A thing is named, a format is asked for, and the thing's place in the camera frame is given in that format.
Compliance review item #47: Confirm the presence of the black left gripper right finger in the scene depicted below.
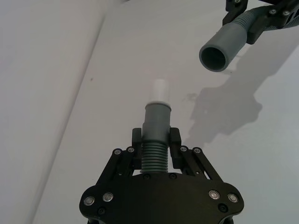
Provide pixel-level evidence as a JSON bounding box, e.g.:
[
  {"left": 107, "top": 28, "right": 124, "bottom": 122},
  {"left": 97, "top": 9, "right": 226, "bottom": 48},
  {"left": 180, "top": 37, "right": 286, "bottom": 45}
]
[{"left": 169, "top": 127, "right": 223, "bottom": 185}]

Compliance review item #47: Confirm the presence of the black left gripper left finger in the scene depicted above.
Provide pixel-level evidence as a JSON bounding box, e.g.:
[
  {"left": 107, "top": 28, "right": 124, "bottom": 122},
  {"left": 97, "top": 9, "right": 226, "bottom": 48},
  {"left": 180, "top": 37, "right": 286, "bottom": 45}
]
[{"left": 96, "top": 127, "right": 143, "bottom": 185}]

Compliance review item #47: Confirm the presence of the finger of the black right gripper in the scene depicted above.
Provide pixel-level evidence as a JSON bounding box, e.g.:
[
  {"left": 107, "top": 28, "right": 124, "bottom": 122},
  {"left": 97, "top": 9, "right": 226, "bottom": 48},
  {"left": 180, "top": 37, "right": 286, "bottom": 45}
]
[
  {"left": 247, "top": 2, "right": 299, "bottom": 45},
  {"left": 222, "top": 0, "right": 249, "bottom": 25}
]

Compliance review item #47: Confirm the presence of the grey corrugated hose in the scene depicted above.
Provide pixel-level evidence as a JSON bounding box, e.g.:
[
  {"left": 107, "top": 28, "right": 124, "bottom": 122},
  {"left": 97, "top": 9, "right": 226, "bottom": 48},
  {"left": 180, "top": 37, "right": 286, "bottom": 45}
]
[
  {"left": 199, "top": 6, "right": 273, "bottom": 72},
  {"left": 141, "top": 100, "right": 173, "bottom": 175}
]

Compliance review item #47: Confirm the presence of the white plastic tube connector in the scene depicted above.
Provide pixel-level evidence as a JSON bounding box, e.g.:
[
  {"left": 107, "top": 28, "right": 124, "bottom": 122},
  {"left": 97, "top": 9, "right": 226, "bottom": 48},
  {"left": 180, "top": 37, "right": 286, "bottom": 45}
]
[{"left": 149, "top": 79, "right": 171, "bottom": 104}]

